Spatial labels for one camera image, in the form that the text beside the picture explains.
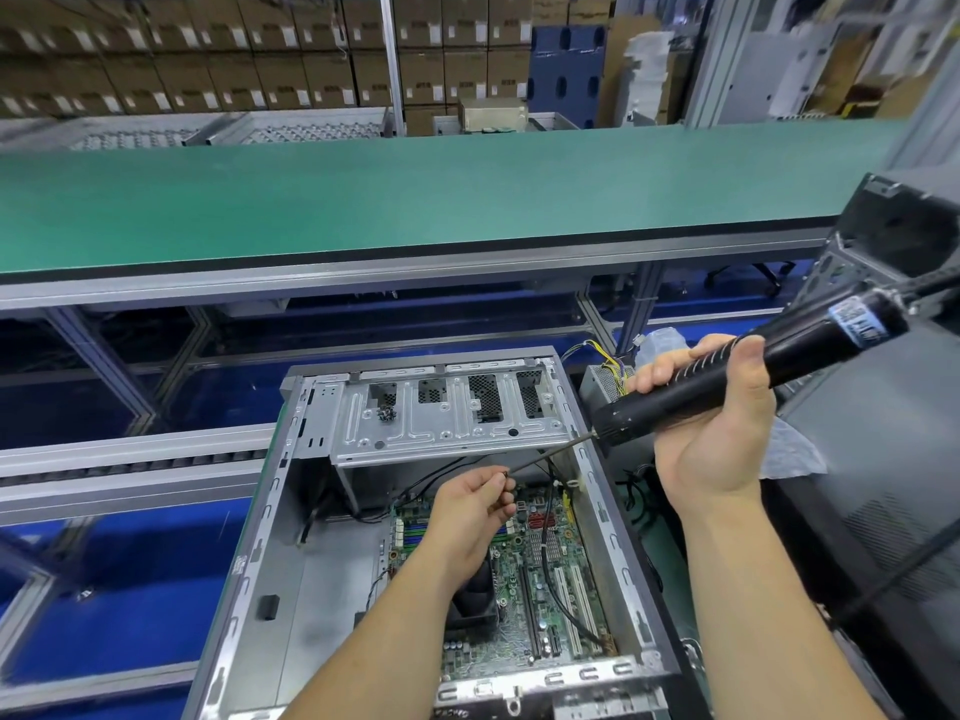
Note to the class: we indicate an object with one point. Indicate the person's left hand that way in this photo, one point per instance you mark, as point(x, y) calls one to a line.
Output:
point(468, 517)

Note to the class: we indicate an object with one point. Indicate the person's right hand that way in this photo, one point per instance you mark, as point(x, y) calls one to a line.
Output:
point(720, 427)

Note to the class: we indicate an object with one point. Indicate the green RAM stick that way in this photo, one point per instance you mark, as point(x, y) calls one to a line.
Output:
point(420, 520)

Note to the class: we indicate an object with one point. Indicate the black electric screwdriver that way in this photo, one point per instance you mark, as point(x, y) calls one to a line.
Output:
point(750, 367)

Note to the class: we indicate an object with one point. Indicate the green motherboard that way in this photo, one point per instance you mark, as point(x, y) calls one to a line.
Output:
point(533, 585)

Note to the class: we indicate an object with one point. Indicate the grey power supply unit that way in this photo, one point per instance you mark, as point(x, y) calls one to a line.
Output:
point(608, 385)

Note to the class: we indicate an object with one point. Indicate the black and silver computer case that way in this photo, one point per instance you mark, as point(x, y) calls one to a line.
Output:
point(255, 592)

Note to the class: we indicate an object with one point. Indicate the person's left forearm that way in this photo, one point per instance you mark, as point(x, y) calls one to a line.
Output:
point(375, 660)

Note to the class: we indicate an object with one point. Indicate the dark grey case side panel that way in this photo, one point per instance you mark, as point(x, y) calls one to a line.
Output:
point(893, 517)

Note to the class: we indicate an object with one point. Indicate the grey computer tower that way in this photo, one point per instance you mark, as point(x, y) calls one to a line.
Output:
point(893, 240)

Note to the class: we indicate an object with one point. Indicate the white bubble wrap bag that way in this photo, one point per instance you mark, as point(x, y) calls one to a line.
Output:
point(795, 442)

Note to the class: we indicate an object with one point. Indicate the green conveyor belt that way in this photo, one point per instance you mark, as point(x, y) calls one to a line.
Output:
point(375, 187)

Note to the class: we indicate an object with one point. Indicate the stack of cardboard boxes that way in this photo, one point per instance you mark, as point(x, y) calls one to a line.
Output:
point(240, 60)

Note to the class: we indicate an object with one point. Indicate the aluminium roller conveyor rail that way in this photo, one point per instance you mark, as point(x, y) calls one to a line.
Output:
point(120, 465)

